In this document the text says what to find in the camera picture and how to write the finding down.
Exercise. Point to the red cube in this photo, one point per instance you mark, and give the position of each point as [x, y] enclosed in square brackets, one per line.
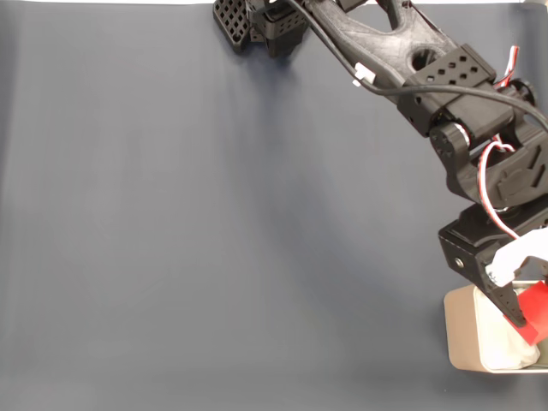
[537, 308]

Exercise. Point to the silver metal tin box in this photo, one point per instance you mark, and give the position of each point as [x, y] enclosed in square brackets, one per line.
[460, 329]

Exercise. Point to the white crumpled tissue paper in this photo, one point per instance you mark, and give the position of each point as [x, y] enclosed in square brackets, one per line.
[496, 342]

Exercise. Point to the dark grey table mat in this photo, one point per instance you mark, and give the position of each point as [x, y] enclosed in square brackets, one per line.
[214, 214]

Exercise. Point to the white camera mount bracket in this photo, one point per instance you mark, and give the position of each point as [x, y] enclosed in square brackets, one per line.
[514, 252]

